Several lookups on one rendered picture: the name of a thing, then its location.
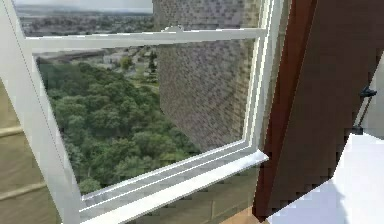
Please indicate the white framed window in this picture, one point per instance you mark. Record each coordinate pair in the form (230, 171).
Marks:
(146, 40)

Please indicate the dark brown wooden wardrobe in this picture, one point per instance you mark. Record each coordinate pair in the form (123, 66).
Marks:
(320, 100)

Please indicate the white bed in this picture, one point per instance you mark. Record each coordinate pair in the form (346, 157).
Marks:
(346, 190)

